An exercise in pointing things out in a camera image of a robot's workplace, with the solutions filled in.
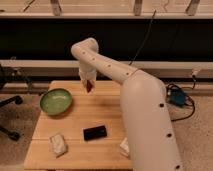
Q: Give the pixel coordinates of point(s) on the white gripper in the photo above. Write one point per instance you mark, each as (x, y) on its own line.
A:
(88, 74)

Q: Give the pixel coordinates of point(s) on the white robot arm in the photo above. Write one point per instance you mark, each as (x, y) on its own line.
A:
(149, 130)

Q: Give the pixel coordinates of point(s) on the green ceramic bowl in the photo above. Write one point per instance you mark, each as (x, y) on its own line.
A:
(55, 101)

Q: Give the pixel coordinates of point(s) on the wooden table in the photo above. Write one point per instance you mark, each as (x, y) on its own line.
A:
(100, 107)

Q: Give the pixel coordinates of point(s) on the black rectangular phone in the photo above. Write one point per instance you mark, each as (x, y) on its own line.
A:
(94, 133)

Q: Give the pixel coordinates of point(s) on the crumpled white cloth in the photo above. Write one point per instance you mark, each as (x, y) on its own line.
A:
(58, 145)

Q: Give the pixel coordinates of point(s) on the white plastic bottle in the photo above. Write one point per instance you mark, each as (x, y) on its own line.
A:
(125, 148)

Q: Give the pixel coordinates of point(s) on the blue power box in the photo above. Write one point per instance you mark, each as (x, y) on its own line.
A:
(177, 98)

